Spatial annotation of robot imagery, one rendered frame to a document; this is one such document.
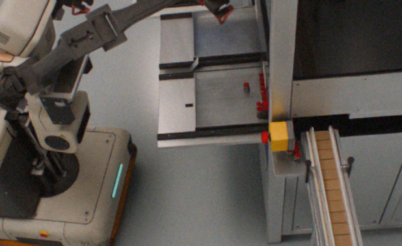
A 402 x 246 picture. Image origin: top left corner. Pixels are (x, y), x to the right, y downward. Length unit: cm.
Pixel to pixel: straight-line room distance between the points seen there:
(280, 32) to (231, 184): 147
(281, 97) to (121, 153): 120
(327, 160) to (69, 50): 91
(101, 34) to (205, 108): 69
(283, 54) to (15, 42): 85
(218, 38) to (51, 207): 111
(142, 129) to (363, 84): 166
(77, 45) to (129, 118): 176
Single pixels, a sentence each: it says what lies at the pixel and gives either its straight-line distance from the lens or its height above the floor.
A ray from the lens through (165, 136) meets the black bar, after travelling 195.
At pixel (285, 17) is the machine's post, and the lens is 148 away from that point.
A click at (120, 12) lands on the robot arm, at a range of 147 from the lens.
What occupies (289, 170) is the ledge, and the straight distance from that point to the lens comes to 187.
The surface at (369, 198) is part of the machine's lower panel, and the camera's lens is 241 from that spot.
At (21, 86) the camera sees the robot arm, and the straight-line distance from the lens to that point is 177.
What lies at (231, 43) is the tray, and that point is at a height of 88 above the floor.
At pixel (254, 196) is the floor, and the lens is 281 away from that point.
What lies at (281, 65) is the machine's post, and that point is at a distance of 161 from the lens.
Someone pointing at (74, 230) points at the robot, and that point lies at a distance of 257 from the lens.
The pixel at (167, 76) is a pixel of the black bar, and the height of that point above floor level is 90.
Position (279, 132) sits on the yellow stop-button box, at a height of 103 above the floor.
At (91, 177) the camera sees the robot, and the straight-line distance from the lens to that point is 267.
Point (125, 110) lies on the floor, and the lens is 322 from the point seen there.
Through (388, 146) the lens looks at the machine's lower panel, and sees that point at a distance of 208.
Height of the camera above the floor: 248
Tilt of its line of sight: 54 degrees down
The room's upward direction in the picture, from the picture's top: 9 degrees counter-clockwise
